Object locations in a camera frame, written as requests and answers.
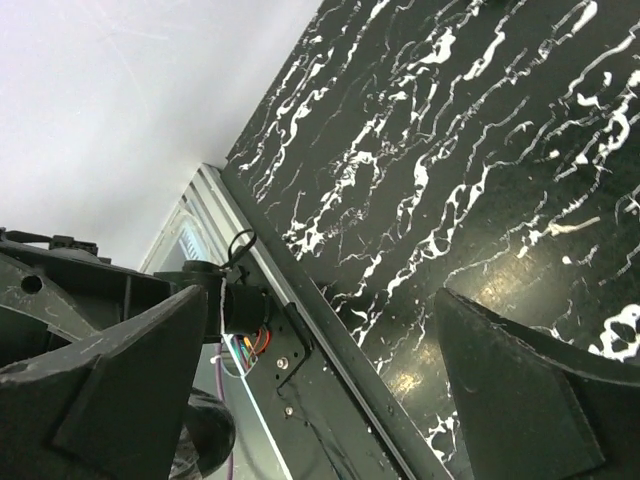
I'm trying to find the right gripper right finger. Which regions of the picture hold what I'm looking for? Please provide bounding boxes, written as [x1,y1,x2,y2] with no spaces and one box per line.
[434,288,639,479]

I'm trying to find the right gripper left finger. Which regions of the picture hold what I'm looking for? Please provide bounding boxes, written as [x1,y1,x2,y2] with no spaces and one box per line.
[1,286,206,479]

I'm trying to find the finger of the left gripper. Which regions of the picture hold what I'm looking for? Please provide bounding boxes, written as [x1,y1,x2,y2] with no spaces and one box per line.
[1,228,172,367]

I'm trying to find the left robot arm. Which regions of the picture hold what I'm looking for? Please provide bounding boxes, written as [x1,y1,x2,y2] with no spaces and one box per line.
[1,229,271,366]

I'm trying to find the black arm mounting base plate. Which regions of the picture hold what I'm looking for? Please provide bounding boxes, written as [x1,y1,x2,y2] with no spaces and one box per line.
[241,242,450,479]

